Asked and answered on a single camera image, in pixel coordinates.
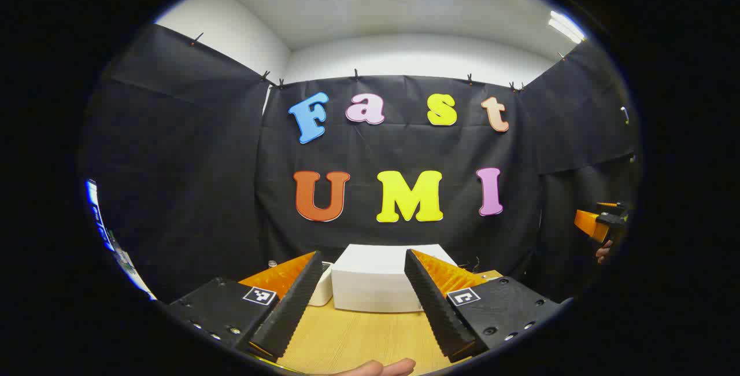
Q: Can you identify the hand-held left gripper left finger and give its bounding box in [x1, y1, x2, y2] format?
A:
[166, 250, 323, 360]

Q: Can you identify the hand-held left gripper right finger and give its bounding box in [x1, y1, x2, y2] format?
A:
[404, 248, 573, 364]

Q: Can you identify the white microwave oven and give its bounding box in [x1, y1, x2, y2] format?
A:
[331, 243, 458, 314]

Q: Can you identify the white kettle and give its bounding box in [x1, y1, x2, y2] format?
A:
[309, 261, 335, 307]

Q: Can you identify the black backdrop cloth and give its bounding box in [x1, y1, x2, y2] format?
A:
[78, 23, 642, 301]

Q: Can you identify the ceiling light panel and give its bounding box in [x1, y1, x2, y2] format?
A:
[548, 10, 586, 45]

